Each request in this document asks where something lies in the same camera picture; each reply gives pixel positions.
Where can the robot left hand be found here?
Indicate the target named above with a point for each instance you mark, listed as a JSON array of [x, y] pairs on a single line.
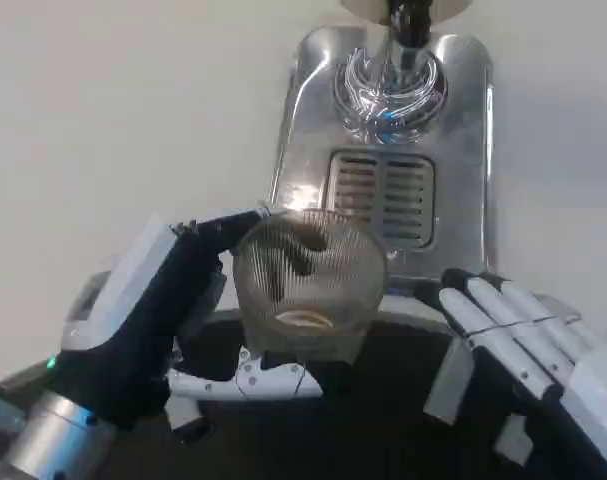
[[133, 345]]

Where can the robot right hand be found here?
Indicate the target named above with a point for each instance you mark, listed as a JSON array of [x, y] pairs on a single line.
[[508, 325]]

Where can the clear ribbed glass cup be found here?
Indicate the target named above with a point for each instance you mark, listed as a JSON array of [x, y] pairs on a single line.
[[308, 290]]

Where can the silver robot left forearm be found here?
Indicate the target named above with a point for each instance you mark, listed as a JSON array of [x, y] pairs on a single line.
[[53, 440]]

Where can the steel drip tray with grid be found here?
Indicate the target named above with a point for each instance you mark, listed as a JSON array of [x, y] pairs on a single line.
[[453, 165]]

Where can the black robot torso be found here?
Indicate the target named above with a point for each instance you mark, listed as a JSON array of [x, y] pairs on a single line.
[[358, 435]]

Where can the black dispenser tap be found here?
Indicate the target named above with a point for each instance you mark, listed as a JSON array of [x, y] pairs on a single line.
[[413, 25]]

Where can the drink dispenser body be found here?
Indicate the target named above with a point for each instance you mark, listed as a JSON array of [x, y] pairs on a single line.
[[448, 7]]

